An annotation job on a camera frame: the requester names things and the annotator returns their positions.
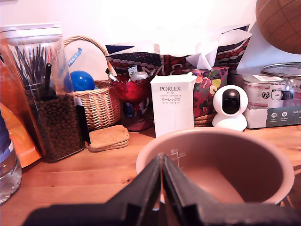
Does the rice cooker inner pot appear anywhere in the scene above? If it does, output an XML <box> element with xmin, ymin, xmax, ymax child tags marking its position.
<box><xmin>135</xmin><ymin>128</ymin><xmax>295</xmax><ymax>205</ymax></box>

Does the glass pot lid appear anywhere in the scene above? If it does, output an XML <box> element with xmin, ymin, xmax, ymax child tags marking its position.
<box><xmin>261</xmin><ymin>62</ymin><xmax>301</xmax><ymax>80</ymax></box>

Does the cork coaster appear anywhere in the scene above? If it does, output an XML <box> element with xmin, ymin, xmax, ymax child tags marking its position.
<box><xmin>88</xmin><ymin>140</ymin><xmax>129</xmax><ymax>149</ymax></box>
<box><xmin>88</xmin><ymin>124</ymin><xmax>129</xmax><ymax>145</ymax></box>
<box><xmin>88</xmin><ymin>144</ymin><xmax>129</xmax><ymax>153</ymax></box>

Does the woven round trivet stack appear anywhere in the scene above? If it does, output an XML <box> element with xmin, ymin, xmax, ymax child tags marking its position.
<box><xmin>194</xmin><ymin>113</ymin><xmax>217</xmax><ymax>128</ymax></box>

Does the white Porlex carton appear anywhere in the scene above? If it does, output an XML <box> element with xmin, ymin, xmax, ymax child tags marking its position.
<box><xmin>150</xmin><ymin>72</ymin><xmax>198</xmax><ymax>138</ymax></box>

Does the floral tissue box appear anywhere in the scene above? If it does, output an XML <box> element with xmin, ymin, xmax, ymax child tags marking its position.
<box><xmin>191</xmin><ymin>66</ymin><xmax>229</xmax><ymax>118</ymax></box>

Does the clear jar of brown pellets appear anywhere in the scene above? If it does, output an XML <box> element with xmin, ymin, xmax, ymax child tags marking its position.
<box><xmin>0</xmin><ymin>23</ymin><xmax>86</xmax><ymax>163</ymax></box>

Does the white pot with label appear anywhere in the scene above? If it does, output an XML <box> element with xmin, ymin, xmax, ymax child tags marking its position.
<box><xmin>242</xmin><ymin>73</ymin><xmax>289</xmax><ymax>110</ymax></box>

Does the blue ball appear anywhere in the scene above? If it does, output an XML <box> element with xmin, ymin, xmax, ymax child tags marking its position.
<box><xmin>63</xmin><ymin>70</ymin><xmax>95</xmax><ymax>92</ymax></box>

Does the grey cookware carton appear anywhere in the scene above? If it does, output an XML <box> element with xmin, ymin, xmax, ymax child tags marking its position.
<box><xmin>243</xmin><ymin>105</ymin><xmax>301</xmax><ymax>129</ymax></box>

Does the orange bag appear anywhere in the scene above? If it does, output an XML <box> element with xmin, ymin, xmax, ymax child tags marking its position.
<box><xmin>0</xmin><ymin>39</ymin><xmax>46</xmax><ymax>168</ymax></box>

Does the white tissue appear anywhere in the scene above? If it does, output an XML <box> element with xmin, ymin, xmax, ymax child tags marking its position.
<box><xmin>185</xmin><ymin>49</ymin><xmax>220</xmax><ymax>70</ymax></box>

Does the clear water bottle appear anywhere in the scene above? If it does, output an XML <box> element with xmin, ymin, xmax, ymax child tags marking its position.
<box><xmin>0</xmin><ymin>115</ymin><xmax>23</xmax><ymax>205</ymax></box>

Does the black scoop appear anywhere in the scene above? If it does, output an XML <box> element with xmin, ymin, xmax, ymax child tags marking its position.
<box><xmin>44</xmin><ymin>63</ymin><xmax>53</xmax><ymax>96</ymax></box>

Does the blue ribbon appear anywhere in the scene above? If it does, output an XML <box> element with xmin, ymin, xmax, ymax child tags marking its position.
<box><xmin>67</xmin><ymin>48</ymin><xmax>83</xmax><ymax>69</ymax></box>

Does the cork globe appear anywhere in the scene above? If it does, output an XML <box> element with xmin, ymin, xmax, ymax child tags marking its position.
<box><xmin>255</xmin><ymin>0</ymin><xmax>301</xmax><ymax>55</ymax></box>

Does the white round security camera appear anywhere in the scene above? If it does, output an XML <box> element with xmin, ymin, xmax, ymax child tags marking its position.
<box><xmin>212</xmin><ymin>85</ymin><xmax>249</xmax><ymax>132</ymax></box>

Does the wicker basket with handle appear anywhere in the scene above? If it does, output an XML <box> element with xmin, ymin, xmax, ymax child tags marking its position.
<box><xmin>61</xmin><ymin>35</ymin><xmax>122</xmax><ymax>131</ymax></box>

